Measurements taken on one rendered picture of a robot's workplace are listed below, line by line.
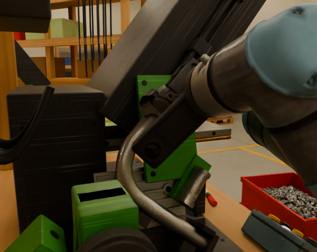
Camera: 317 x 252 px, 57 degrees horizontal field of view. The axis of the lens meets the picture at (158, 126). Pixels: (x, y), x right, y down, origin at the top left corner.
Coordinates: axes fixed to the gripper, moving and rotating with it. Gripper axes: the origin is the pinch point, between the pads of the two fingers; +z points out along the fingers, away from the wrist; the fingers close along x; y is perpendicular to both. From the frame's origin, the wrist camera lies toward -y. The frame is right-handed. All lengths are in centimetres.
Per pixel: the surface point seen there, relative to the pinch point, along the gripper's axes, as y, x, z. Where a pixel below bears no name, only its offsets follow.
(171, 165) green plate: -3.2, -9.5, 2.7
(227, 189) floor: 76, -158, 225
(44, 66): 69, 85, 327
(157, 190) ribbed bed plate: -8.6, -10.7, 4.3
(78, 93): -3.2, 13.3, 7.7
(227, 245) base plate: -7.5, -32.5, 6.7
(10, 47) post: 8, 47, 71
